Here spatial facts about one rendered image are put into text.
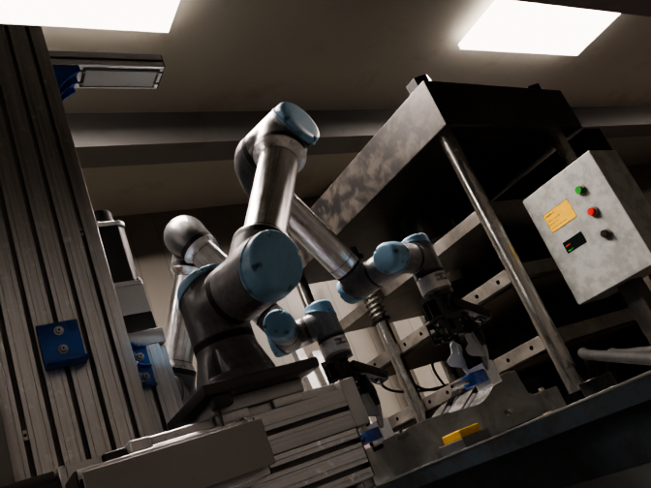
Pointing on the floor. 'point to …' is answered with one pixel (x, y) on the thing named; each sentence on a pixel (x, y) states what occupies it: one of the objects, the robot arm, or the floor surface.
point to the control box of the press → (598, 231)
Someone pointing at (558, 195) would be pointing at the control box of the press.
